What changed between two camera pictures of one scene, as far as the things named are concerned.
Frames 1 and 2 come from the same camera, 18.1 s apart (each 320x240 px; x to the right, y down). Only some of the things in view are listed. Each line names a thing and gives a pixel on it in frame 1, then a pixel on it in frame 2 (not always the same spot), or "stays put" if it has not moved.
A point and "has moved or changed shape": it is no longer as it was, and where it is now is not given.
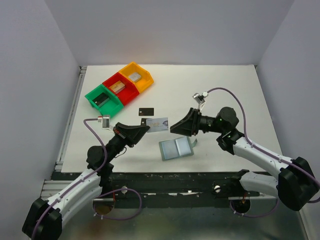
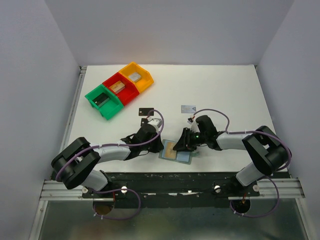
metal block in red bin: (117, 86) stays put
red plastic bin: (127, 93) stays put
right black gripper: (189, 125) to (184, 142)
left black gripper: (129, 134) to (159, 146)
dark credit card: (143, 121) stays put
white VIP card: (157, 124) has moved or changed shape
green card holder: (178, 148) has moved or changed shape
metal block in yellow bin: (135, 76) stays put
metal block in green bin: (100, 99) stays put
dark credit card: (146, 112) stays put
